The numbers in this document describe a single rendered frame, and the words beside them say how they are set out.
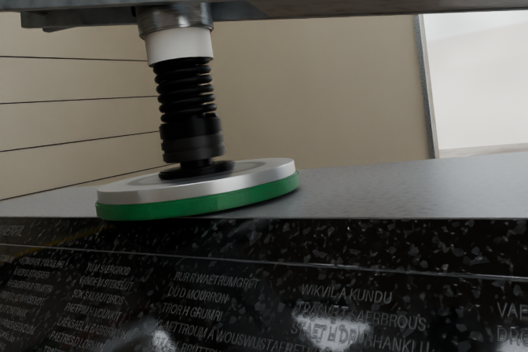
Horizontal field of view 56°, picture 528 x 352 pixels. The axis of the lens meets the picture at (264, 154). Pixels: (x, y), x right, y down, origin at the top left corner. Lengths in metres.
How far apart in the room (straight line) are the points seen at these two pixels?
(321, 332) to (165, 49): 0.32
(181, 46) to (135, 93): 6.50
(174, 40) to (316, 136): 5.65
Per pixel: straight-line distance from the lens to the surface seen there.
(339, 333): 0.33
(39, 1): 0.57
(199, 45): 0.52
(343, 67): 5.94
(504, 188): 0.43
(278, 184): 0.47
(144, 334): 0.43
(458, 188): 0.44
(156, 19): 0.52
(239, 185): 0.45
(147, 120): 7.08
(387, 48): 5.75
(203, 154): 0.51
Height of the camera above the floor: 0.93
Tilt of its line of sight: 4 degrees down
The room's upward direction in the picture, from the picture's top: 8 degrees counter-clockwise
